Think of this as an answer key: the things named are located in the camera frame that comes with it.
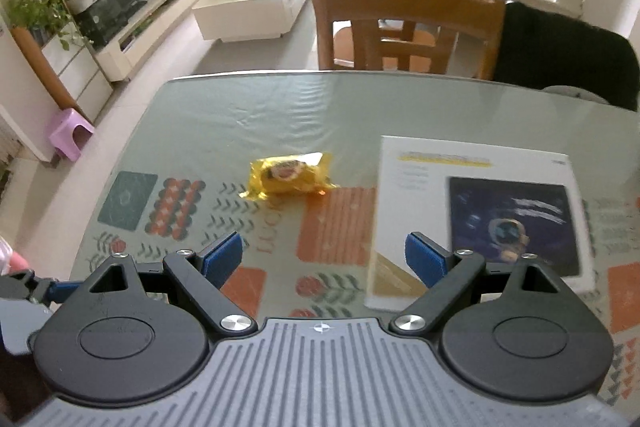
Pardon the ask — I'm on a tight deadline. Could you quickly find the white coffee table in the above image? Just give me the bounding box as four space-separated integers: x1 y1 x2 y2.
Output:
192 0 307 42

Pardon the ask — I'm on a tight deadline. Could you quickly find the black electronics box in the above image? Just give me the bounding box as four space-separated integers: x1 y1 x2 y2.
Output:
75 0 147 46

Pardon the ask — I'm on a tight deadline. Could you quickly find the pink cloth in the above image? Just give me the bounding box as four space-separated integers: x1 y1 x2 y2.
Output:
0 234 32 276

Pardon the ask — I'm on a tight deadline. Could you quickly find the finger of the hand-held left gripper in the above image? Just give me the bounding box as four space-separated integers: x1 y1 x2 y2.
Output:
0 269 85 309

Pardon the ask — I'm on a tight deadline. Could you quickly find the black cloth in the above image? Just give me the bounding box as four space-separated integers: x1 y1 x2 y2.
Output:
492 1 640 112

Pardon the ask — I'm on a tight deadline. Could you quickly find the white drawer cabinet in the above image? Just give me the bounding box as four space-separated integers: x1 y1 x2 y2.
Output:
11 27 114 162

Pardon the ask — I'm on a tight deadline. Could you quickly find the desktop with patterned cloth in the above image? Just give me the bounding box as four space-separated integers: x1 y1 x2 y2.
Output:
69 71 640 410

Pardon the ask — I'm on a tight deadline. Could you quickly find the yellow snack packet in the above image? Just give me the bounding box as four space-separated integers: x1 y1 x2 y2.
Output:
239 151 340 202

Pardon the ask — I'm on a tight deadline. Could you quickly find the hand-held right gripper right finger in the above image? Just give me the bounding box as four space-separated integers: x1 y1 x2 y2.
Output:
389 232 568 338

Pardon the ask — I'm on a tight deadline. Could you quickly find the white television cabinet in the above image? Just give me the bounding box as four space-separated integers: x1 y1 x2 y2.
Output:
92 0 221 82

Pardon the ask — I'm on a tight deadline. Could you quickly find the green potted plant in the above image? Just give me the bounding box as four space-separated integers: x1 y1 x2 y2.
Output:
7 0 90 51

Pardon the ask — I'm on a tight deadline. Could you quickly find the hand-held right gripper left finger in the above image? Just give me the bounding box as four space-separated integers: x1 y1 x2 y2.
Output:
80 231 257 342

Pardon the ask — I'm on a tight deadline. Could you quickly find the white booklet with astronaut picture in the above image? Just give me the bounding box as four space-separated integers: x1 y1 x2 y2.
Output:
364 135 597 312

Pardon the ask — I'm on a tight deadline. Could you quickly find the purple plastic stool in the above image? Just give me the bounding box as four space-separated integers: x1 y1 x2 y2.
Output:
48 108 96 162

